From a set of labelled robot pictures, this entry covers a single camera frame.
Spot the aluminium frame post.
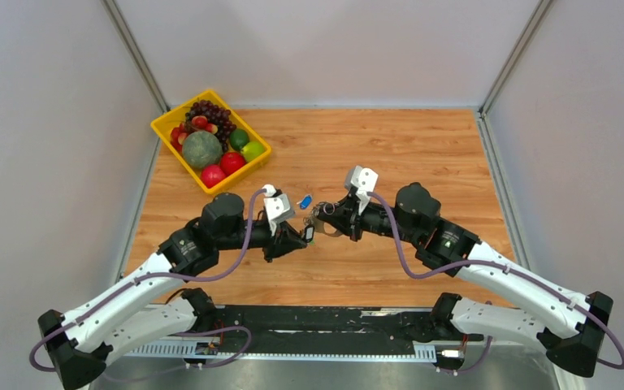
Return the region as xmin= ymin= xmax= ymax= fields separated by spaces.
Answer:
xmin=101 ymin=0 xmax=171 ymax=113
xmin=479 ymin=0 xmax=555 ymax=118

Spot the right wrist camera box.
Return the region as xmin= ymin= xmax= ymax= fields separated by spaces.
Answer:
xmin=344 ymin=165 xmax=379 ymax=215

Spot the right aluminium frame post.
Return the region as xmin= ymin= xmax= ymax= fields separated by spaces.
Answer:
xmin=479 ymin=0 xmax=555 ymax=118

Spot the green netted melon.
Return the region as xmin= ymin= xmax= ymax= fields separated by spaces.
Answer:
xmin=182 ymin=131 xmax=223 ymax=170

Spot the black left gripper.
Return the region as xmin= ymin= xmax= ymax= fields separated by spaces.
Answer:
xmin=217 ymin=219 xmax=308 ymax=263

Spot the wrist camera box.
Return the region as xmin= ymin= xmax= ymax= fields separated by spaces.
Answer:
xmin=262 ymin=184 xmax=295 ymax=236
xmin=344 ymin=165 xmax=379 ymax=215

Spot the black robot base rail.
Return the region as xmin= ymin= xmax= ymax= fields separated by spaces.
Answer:
xmin=189 ymin=305 xmax=464 ymax=356

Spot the silver key with blue tag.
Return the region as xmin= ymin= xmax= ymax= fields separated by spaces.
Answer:
xmin=297 ymin=194 xmax=313 ymax=210

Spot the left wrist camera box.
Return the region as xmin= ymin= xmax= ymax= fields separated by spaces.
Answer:
xmin=262 ymin=184 xmax=295 ymax=236

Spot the dark green lime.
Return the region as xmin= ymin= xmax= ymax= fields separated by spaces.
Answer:
xmin=229 ymin=128 xmax=250 ymax=152

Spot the yellow plastic fruit tray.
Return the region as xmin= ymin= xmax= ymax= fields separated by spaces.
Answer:
xmin=151 ymin=89 xmax=272 ymax=195

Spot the silver keyring bunch with keys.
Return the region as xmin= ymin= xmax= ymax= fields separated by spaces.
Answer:
xmin=303 ymin=201 xmax=343 ymax=237

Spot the red apple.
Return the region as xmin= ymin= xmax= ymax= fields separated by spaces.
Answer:
xmin=219 ymin=152 xmax=247 ymax=176
xmin=200 ymin=164 xmax=228 ymax=189

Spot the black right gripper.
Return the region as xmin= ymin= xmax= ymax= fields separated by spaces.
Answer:
xmin=317 ymin=191 xmax=421 ymax=245

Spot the red-yellow peach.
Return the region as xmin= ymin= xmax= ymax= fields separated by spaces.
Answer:
xmin=204 ymin=123 xmax=219 ymax=134

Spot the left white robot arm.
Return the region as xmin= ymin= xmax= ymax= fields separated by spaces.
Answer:
xmin=37 ymin=184 xmax=314 ymax=389

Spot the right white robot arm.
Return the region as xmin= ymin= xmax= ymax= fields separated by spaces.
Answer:
xmin=310 ymin=182 xmax=613 ymax=378

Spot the dark purple grape bunch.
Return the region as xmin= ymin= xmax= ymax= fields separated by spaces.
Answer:
xmin=184 ymin=100 xmax=237 ymax=152

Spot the left aluminium frame post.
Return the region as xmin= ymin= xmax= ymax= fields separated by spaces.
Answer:
xmin=101 ymin=0 xmax=171 ymax=113

